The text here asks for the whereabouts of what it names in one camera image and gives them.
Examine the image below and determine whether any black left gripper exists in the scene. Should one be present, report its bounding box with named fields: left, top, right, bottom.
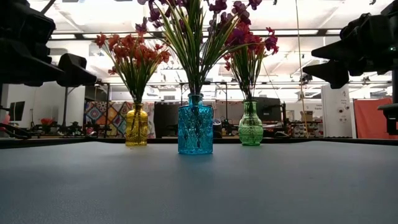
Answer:
left=0, top=0, right=98, bottom=88

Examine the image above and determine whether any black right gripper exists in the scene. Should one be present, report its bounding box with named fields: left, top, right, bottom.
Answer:
left=303, top=9, right=385, bottom=90

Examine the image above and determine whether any yellow glass vase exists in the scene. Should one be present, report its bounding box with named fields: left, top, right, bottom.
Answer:
left=125, top=103, right=149, bottom=147

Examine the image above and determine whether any green glass vase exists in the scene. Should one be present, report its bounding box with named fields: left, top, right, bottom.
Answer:
left=238, top=100, right=264, bottom=146

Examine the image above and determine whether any blue glass vase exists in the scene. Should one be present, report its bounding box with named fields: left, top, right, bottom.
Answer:
left=177, top=93, right=214, bottom=155

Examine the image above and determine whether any white cabinet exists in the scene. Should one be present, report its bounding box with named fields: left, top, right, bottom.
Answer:
left=321, top=83, right=358, bottom=139

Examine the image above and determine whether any cardboard box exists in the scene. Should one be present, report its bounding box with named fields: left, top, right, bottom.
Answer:
left=300, top=110, right=314, bottom=123

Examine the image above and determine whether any orange partition panel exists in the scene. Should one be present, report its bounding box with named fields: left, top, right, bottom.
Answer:
left=353, top=98, right=393, bottom=139

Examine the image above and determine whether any colourful patterned quilt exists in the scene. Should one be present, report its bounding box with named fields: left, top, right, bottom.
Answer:
left=83, top=101, right=156, bottom=139

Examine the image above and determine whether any black slanted bar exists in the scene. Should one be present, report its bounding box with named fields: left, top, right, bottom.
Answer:
left=0, top=122, right=32, bottom=139

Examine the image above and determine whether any large black monitor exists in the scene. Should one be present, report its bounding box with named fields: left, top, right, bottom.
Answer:
left=245, top=96, right=282, bottom=123

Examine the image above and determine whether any blue-grey table mat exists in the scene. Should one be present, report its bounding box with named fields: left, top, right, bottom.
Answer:
left=0, top=141, right=398, bottom=224

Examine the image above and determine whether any thin hanging cable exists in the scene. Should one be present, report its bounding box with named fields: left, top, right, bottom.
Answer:
left=294, top=0, right=309, bottom=138

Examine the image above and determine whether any black frame post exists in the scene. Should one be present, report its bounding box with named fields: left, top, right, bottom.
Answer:
left=377, top=74, right=398, bottom=136

